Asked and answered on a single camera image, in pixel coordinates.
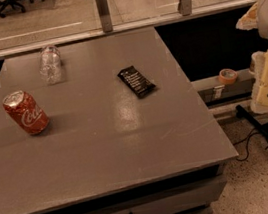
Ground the black floor cable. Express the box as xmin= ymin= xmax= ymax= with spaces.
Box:
xmin=231 ymin=124 xmax=268 ymax=164

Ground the middle metal railing post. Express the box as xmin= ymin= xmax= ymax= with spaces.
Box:
xmin=95 ymin=0 xmax=114 ymax=33

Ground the orange tape roll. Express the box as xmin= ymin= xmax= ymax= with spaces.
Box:
xmin=218 ymin=68 xmax=238 ymax=85

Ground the red coke can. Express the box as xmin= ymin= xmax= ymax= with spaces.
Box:
xmin=3 ymin=90 xmax=49 ymax=135

